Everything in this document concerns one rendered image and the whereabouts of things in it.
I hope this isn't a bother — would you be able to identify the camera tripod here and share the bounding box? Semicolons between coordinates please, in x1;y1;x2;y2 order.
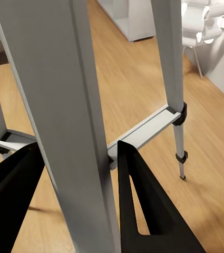
0;0;188;253

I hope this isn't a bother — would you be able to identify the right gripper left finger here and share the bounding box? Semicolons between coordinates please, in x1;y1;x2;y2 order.
0;142;45;253

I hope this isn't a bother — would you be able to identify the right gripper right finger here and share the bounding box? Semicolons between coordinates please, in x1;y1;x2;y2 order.
117;140;206;253

